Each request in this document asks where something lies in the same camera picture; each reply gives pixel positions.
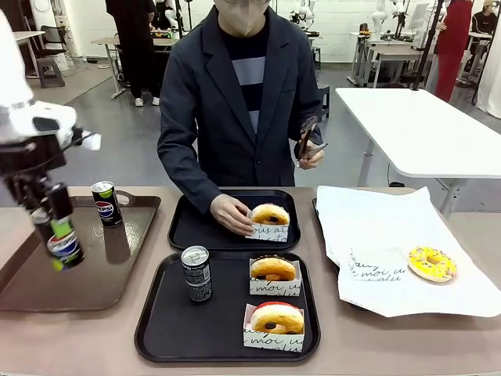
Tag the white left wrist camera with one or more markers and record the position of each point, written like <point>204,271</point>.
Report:
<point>90,141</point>

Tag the glazed donut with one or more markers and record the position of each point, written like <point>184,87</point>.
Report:
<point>270,213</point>

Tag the dark brown serving tongs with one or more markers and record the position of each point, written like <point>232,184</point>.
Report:
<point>305,137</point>

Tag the person in red dress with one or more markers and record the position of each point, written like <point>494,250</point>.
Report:
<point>452,47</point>

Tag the black chair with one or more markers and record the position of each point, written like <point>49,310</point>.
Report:
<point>52,39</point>

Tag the wooden desk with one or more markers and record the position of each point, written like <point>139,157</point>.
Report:
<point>31,37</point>

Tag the seated person with cap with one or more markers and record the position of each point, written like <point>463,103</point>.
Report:
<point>483,23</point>

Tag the person's left forearm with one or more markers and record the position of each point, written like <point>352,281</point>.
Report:
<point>318,135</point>

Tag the grey plastic stool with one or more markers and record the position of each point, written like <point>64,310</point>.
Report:
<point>51,72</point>

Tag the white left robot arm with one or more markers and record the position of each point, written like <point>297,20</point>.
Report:
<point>15,98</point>

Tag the white paper sheet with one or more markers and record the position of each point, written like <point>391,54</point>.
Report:
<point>372,219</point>

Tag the person in black clothes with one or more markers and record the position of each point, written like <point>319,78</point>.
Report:
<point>133,43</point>

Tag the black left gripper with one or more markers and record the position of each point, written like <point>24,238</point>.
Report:
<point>31,156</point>

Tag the grey background work table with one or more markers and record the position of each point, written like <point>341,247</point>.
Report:
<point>109,41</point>

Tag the person's left hand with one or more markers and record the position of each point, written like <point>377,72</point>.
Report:
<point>311,156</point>

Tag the person in dark blazer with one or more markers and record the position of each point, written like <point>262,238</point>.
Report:
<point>211,98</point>

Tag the person's right hand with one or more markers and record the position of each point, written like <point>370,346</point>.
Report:
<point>231,213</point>

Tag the black square tray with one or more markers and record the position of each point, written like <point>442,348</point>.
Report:
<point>195,231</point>
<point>227,333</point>

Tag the black tripod pole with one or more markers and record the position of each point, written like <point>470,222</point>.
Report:
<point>428,43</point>

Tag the dark stool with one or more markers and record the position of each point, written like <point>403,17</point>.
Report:
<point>325,98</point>

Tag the yellow sprinkled donut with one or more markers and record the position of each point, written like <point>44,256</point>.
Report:
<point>432,264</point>

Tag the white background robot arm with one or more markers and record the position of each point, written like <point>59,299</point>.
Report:
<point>305,11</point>
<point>379,17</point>

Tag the white table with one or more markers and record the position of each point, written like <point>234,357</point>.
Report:
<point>411,125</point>

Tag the red topped donut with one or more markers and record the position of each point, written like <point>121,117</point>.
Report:
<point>276,319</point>

